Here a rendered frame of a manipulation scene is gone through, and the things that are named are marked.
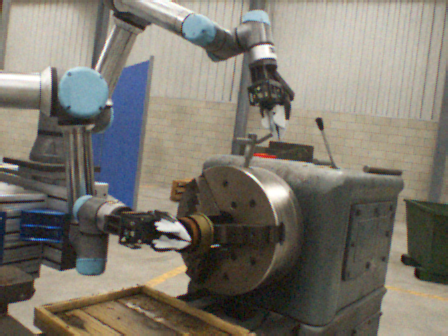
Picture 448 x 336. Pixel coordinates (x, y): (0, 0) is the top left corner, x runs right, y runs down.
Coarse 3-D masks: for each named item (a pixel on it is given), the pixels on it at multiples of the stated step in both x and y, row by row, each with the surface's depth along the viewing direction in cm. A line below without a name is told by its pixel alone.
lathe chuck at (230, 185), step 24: (216, 168) 106; (240, 168) 102; (216, 192) 106; (240, 192) 102; (264, 192) 98; (240, 216) 101; (264, 216) 97; (288, 216) 100; (288, 240) 99; (216, 264) 105; (240, 264) 101; (264, 264) 97; (288, 264) 103; (216, 288) 105; (240, 288) 101
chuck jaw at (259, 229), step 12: (216, 228) 96; (228, 228) 96; (240, 228) 95; (252, 228) 94; (264, 228) 95; (276, 228) 96; (216, 240) 95; (228, 240) 96; (240, 240) 95; (252, 240) 94; (264, 240) 95; (276, 240) 96
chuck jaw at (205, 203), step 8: (200, 176) 110; (192, 184) 106; (200, 184) 106; (208, 184) 108; (192, 192) 106; (200, 192) 104; (208, 192) 106; (192, 200) 103; (200, 200) 102; (208, 200) 104; (192, 208) 100; (200, 208) 100; (208, 208) 103; (216, 208) 105; (208, 216) 101; (216, 216) 104
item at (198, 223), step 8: (184, 216) 96; (192, 216) 95; (200, 216) 97; (184, 224) 92; (192, 224) 92; (200, 224) 94; (208, 224) 95; (168, 232) 95; (192, 232) 91; (200, 232) 93; (208, 232) 95; (192, 240) 91; (200, 240) 93; (208, 240) 95; (184, 248) 92; (192, 248) 92; (200, 248) 94; (208, 248) 95
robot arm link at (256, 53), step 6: (252, 48) 116; (258, 48) 115; (264, 48) 115; (270, 48) 116; (252, 54) 116; (258, 54) 115; (264, 54) 115; (270, 54) 115; (252, 60) 116; (276, 60) 118
